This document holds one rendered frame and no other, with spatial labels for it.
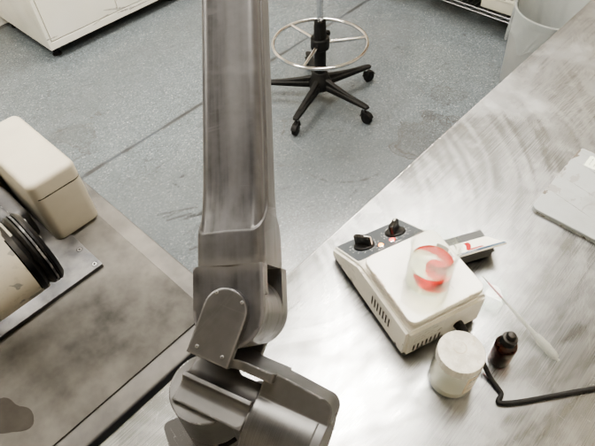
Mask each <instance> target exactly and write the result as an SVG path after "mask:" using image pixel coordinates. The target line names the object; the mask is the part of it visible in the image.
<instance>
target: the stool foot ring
mask: <svg viewBox="0 0 595 446"><path fill-rule="evenodd" d="M324 19H325V20H326V21H333V22H338V23H342V24H345V25H348V26H350V27H353V28H355V29H357V30H358V31H360V32H361V33H362V34H363V36H355V37H347V38H338V39H330V40H329V36H330V31H329V30H326V39H324V40H321V41H318V40H315V39H314V37H313V35H310V34H308V33H307V32H305V31H304V30H302V29H300V28H299V27H296V25H298V24H301V23H306V22H311V21H315V20H316V18H309V19H301V20H298V21H294V22H292V23H289V24H288V25H286V26H284V27H282V28H281V29H280V30H278V31H277V32H276V33H275V35H274V37H273V39H272V41H271V49H272V52H273V53H274V55H275V56H276V57H277V58H278V59H279V60H281V61H282V62H283V63H285V64H286V65H290V66H293V67H296V68H299V69H303V70H309V71H328V70H335V69H338V68H342V67H346V66H348V65H351V64H353V63H355V62H357V61H358V60H360V59H361V58H363V57H364V55H365V54H366V53H367V51H368V48H369V38H368V36H367V34H366V32H365V31H364V30H363V29H362V28H360V27H358V26H357V25H355V24H353V23H351V22H349V21H346V20H343V19H335V18H324ZM289 27H292V28H294V29H295V30H297V31H298V32H299V33H301V34H302V35H304V36H306V37H308V38H309V39H311V49H312V52H311V53H310V55H309V56H308V58H307V60H306V61H305V62H304V64H303V65H298V64H295V63H292V62H290V61H288V60H286V59H285V58H283V57H281V56H280V55H279V54H278V53H277V51H276V49H275V47H274V42H275V40H276V38H277V37H278V35H279V34H280V33H281V32H283V31H284V30H286V29H288V28H289ZM363 39H365V40H366V47H365V49H364V50H363V51H362V52H361V53H360V54H359V55H358V56H357V57H356V58H354V59H352V60H350V61H348V62H345V63H342V64H340V65H332V66H307V64H308V63H309V61H310V60H311V59H312V57H313V55H314V54H315V53H316V52H324V51H326V50H328V49H329V44H330V43H337V42H349V41H356V40H363Z"/></svg>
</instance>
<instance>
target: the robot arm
mask: <svg viewBox="0 0 595 446"><path fill-rule="evenodd" d="M202 79H203V208H202V220H201V223H200V226H199V229H198V237H197V255H198V267H193V318H194V322H195V326H196V327H195V330H194V332H193V335H192V337H191V340H190V342H189V347H188V348H187V352H189V353H191V354H193V355H196V356H195V357H193V358H191V359H189V360H188V361H186V362H185V363H184V364H182V365H181V366H180V367H179V369H178V370H177V371H176V373H175V374H174V377H173V378H172V380H171V383H170V387H169V400H170V404H171V406H172V408H173V410H174V412H175V414H176V416H177V418H175V419H171V420H169V421H167V423H166V424H165V425H164V430H165V434H166V439H167V442H168V445H169V446H328V445H329V442H330V439H331V436H332V434H333V431H334V429H335V424H336V417H337V414H338V412H339V409H340V400H339V398H338V396H337V394H336V393H334V392H333V391H331V390H329V389H327V388H324V387H322V386H321V385H319V384H318V383H316V382H314V381H311V380H309V379H307V378H306V377H305V376H303V375H301V374H299V373H296V372H294V371H292V370H291V367H289V366H286V365H284V364H281V363H279V362H277V361H274V360H273V359H271V358H267V357H265V356H263V355H264V352H265V349H266V347H267V343H268V342H271V341H272V340H273V339H274V338H276V337H277V336H278V335H279V334H280V332H281V331H282V330H283V328H284V326H285V324H286V320H287V317H288V302H287V278H286V269H282V246H281V234H280V228H279V224H278V220H277V217H276V206H275V191H274V145H273V119H272V93H271V67H270V41H269V16H268V0H202ZM240 371H243V372H245V373H248V374H250V375H252V376H254V377H257V378H259V379H261V380H262V381H254V380H252V379H249V378H247V377H245V376H243V375H241V373H240Z"/></svg>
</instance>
